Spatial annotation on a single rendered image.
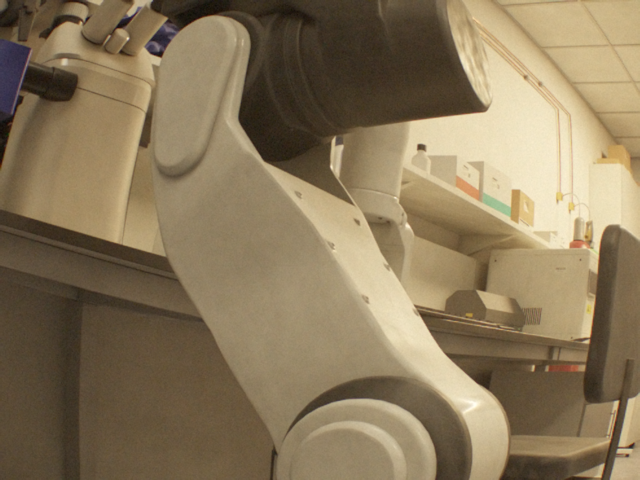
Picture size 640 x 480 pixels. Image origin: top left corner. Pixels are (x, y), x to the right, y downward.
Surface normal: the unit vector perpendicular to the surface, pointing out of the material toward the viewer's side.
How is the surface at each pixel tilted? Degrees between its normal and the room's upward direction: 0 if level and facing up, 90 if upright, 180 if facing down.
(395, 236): 136
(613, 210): 90
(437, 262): 90
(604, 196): 90
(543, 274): 90
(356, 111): 160
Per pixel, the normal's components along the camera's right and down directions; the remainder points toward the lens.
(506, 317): 0.65, -0.04
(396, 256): -0.61, -0.18
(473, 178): 0.79, 0.00
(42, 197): 0.43, -0.08
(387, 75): -0.36, 0.55
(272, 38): 0.25, -0.34
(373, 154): -0.07, -0.12
